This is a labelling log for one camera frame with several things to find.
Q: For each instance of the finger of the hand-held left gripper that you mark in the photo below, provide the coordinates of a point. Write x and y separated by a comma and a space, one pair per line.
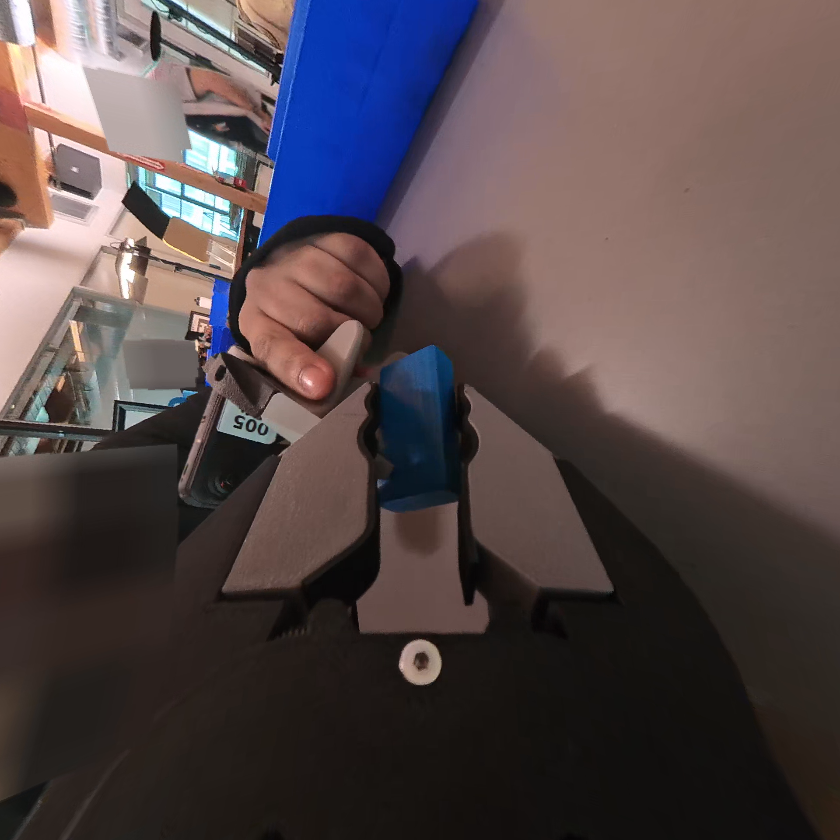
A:
384, 471

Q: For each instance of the black studio light on stand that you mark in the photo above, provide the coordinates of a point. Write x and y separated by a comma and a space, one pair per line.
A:
148, 210

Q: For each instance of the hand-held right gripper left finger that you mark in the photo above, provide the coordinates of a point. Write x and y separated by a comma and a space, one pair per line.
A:
302, 525

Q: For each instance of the person's left hand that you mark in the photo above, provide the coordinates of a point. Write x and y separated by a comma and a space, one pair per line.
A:
315, 295

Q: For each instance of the black wall speaker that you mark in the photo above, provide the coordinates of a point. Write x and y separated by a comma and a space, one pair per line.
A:
77, 170

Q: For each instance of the wooden post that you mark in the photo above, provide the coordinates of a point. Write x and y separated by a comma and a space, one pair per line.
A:
98, 134

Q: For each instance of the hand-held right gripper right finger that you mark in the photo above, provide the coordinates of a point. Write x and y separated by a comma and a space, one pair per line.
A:
531, 525

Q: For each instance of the black floor lamp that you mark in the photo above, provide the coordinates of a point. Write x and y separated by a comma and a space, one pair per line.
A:
197, 49

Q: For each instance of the person's left forearm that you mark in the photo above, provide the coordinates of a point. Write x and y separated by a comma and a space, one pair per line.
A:
328, 226

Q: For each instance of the blue plastic bin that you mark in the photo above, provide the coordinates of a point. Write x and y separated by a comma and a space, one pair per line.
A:
354, 98

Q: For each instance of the long teal block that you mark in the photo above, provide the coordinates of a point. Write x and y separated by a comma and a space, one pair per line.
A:
420, 426

